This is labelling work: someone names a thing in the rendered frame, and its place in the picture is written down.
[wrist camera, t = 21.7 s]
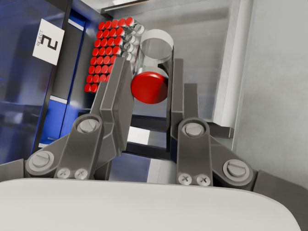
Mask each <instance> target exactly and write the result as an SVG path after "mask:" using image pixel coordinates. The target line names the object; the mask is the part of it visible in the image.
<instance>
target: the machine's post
mask: <svg viewBox="0 0 308 231"><path fill-rule="evenodd" d="M112 1H114V0H73V3H72V6H71V8H72V9H73V10H74V11H76V12H78V13H79V14H81V15H82V16H84V17H85V18H87V19H89V20H95V19H100V18H104V17H103V16H102V15H101V14H100V13H101V9H102V8H105V7H108V3H109V2H112Z"/></svg>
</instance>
